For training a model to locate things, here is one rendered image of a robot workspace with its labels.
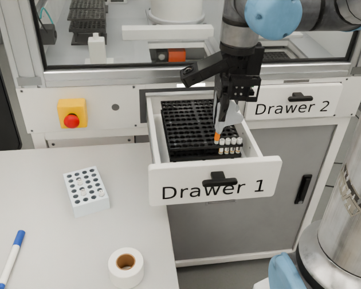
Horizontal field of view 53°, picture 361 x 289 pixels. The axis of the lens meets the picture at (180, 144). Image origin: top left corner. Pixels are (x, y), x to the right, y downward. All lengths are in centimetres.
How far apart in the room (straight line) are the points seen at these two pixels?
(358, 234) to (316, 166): 104
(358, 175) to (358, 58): 87
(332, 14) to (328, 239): 37
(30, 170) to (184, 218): 62
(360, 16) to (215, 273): 132
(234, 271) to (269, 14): 133
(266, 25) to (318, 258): 34
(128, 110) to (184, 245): 69
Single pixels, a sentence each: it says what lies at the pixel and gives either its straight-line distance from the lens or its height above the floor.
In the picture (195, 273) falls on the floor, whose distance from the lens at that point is 170.
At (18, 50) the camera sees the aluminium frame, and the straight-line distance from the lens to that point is 100.
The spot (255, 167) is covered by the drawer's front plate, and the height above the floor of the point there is 91.
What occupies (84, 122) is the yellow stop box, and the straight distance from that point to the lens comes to 102.
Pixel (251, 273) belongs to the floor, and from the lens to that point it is 174.
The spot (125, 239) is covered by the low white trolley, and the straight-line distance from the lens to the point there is 84.
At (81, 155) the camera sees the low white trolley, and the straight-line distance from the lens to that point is 107.
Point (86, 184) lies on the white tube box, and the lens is 91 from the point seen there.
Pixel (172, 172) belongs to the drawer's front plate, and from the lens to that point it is 75.
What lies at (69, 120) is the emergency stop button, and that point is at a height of 89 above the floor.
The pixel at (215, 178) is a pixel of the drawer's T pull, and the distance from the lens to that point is 75.
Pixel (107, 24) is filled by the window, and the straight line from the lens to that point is 96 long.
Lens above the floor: 141
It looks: 37 degrees down
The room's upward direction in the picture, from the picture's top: 3 degrees clockwise
